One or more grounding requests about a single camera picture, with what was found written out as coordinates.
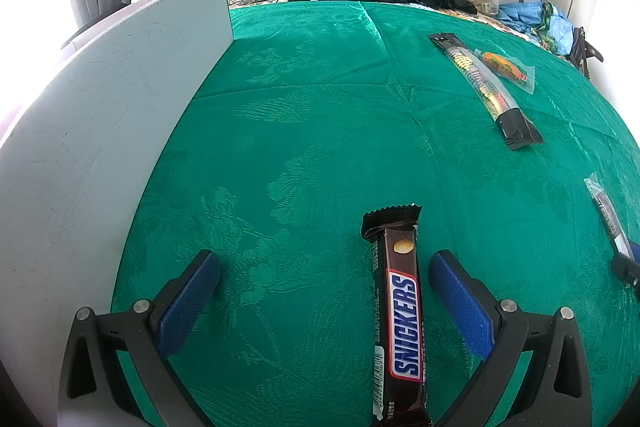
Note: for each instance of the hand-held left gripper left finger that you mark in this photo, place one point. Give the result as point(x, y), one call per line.
point(187, 302)

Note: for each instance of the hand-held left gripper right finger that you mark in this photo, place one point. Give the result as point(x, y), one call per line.
point(462, 302)

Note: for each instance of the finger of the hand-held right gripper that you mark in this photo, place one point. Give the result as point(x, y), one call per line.
point(627, 269)
point(636, 251)

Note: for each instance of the clear packet grey bar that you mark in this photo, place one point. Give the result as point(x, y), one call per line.
point(602, 202)

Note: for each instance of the brown chocolate bar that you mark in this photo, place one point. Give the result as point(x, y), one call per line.
point(402, 307)

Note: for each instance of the long clear packet black ends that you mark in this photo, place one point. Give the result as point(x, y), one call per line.
point(480, 79)

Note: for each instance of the small orange candy packet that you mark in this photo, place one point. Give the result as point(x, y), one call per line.
point(505, 67)

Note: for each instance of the brown handbag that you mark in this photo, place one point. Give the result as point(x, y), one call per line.
point(582, 49)

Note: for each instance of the white board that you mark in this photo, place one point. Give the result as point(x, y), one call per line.
point(100, 107)

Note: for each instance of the green bedspread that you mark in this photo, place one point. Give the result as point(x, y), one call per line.
point(325, 132)

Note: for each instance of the green patterned cloth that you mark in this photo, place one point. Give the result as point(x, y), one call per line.
point(547, 19)

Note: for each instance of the floral bedsheet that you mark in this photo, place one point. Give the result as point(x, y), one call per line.
point(505, 23)

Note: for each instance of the blue cloth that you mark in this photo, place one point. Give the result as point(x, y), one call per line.
point(520, 13)

